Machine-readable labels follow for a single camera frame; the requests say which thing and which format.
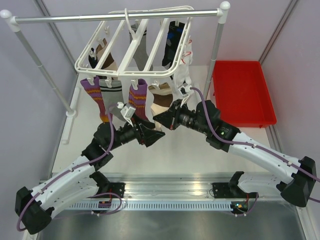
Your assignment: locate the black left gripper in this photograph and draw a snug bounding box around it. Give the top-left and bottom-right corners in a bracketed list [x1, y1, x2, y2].
[107, 113, 165, 151]

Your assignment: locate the purple striped sock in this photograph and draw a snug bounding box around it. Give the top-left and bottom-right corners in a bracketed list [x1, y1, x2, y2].
[128, 78, 150, 122]
[80, 76, 109, 123]

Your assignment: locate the grey sock back row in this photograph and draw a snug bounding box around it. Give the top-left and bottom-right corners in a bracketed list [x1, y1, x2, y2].
[133, 30, 149, 71]

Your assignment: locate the white plastic clip hanger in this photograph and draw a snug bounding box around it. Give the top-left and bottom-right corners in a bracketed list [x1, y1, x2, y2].
[74, 5, 194, 82]

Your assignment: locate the brown and beige back sock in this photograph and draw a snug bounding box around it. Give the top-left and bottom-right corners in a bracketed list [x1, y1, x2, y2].
[96, 38, 118, 71]

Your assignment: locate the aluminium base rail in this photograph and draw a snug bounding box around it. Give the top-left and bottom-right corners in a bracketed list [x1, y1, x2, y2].
[38, 172, 307, 201]

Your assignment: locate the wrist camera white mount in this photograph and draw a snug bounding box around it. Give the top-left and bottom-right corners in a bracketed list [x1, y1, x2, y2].
[117, 102, 136, 127]
[178, 83, 194, 107]

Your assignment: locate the silver and white clothes rack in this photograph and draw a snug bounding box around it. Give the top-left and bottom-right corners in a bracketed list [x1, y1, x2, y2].
[0, 1, 231, 145]

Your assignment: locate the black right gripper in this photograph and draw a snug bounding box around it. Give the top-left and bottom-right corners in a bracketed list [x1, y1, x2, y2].
[153, 98, 210, 135]

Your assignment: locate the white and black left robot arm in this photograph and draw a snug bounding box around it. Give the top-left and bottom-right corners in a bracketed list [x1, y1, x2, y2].
[14, 115, 165, 235]

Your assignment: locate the grey sock with black stripes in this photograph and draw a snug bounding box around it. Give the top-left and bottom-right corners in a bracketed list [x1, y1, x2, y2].
[99, 79, 125, 122]

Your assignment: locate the black sock back left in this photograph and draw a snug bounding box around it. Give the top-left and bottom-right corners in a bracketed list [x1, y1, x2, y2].
[88, 47, 98, 69]

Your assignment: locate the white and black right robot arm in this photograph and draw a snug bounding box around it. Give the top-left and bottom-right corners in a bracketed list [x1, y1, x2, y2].
[153, 99, 317, 208]

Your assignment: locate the red plastic bin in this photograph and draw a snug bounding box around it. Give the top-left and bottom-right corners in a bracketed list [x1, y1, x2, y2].
[213, 60, 277, 128]

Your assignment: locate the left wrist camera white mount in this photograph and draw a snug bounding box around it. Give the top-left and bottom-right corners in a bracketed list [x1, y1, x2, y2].
[117, 102, 136, 127]

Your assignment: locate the black and blue patterned sock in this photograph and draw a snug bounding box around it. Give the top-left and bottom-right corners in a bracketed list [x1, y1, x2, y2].
[162, 21, 185, 70]

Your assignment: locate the white slotted cable duct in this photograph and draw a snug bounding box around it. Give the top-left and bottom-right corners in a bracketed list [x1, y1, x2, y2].
[67, 200, 233, 212]

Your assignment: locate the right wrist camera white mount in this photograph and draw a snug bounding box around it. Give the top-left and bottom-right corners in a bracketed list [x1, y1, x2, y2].
[178, 83, 194, 107]

